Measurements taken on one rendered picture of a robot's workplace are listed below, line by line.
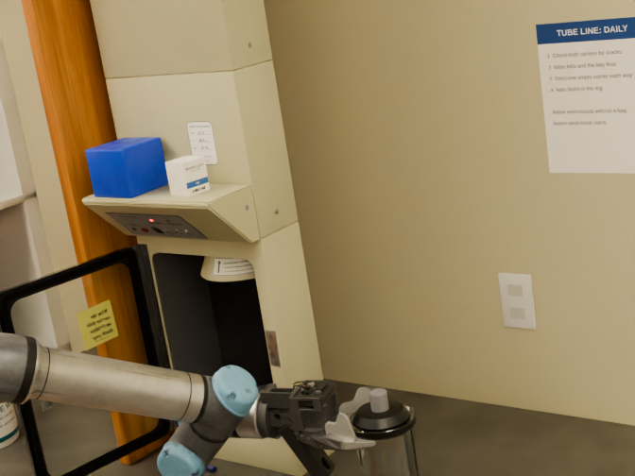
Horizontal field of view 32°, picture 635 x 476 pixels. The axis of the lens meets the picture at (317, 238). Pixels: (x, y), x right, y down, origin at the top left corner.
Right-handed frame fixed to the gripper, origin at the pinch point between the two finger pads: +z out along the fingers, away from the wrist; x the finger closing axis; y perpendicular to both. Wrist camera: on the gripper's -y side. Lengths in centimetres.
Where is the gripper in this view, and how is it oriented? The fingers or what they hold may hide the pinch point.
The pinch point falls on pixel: (383, 431)
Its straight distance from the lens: 179.2
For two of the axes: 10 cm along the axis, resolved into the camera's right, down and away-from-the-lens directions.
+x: 3.6, -3.0, 8.8
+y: -1.5, -9.5, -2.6
